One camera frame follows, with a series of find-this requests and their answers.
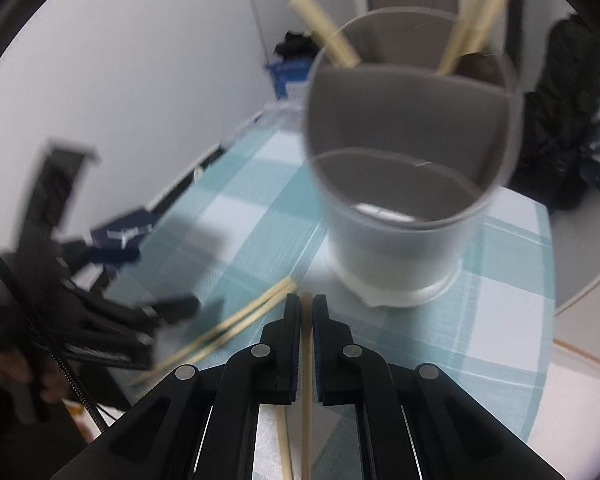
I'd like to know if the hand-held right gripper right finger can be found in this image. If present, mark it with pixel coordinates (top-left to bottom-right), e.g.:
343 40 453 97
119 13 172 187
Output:
312 294 566 480

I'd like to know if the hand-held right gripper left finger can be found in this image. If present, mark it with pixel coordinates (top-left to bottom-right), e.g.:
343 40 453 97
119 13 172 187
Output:
50 294 302 480

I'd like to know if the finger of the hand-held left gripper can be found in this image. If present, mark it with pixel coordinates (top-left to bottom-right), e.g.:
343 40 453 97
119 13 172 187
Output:
144 295 202 326

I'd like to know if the thin wooden chopstick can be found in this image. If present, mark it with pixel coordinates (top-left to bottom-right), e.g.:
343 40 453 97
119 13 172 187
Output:
288 0 362 69
436 0 512 77
300 292 315 480

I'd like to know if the translucent plastic chopstick holder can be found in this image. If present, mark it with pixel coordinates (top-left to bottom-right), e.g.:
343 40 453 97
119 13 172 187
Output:
302 7 527 309

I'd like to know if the person's left hand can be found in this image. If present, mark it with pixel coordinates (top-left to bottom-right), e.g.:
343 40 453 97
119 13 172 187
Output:
0 342 75 405

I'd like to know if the navy shoe box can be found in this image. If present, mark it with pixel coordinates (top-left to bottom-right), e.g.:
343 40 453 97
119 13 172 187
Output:
87 206 157 267

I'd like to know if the teal white checked tablecloth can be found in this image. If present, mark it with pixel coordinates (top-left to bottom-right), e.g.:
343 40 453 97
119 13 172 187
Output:
105 122 555 480

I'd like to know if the grey plastic bag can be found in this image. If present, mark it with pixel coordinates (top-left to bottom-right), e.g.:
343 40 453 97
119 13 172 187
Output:
252 100 306 133

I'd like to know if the blue cardboard box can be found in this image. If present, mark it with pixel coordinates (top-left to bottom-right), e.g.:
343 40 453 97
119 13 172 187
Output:
265 57 315 101

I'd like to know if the black jacket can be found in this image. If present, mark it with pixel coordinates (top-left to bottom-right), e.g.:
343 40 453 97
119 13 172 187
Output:
517 15 600 211

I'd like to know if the black framed sliding door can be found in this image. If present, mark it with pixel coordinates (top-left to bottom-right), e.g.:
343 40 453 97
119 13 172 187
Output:
502 0 528 93

